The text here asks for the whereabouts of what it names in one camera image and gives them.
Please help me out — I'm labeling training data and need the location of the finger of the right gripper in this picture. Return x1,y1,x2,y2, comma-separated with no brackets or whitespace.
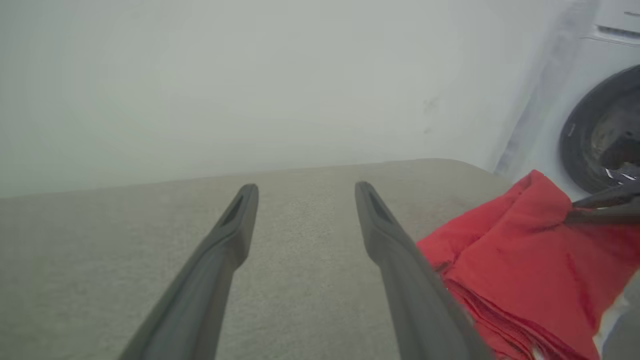
565,199,640,224
572,181,640,209

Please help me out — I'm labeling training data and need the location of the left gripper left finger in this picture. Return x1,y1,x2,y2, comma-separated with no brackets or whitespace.
117,183,260,360

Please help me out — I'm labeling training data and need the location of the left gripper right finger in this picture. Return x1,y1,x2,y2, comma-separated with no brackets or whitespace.
355,181,496,360

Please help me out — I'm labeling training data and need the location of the red garment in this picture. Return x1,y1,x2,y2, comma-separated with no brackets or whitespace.
416,170,640,360

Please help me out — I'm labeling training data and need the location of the white washing machine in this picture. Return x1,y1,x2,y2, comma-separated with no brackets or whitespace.
495,0,640,202

